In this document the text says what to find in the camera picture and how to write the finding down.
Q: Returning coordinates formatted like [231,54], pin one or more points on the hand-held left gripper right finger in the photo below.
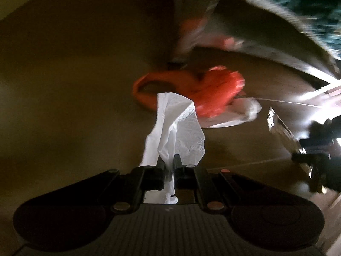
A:
[183,177]

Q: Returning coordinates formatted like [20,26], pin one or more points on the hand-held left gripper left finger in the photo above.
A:
[157,176]

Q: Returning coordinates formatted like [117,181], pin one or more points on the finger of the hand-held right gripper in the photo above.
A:
[314,143]
[306,157]

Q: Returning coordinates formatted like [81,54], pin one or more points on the white tissue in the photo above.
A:
[175,128]

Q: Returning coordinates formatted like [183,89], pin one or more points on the white knotted plastic bag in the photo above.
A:
[245,112]

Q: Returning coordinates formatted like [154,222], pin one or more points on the orange plastic bag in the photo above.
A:
[215,90]

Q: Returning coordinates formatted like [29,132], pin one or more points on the teal cloth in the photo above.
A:
[306,0]

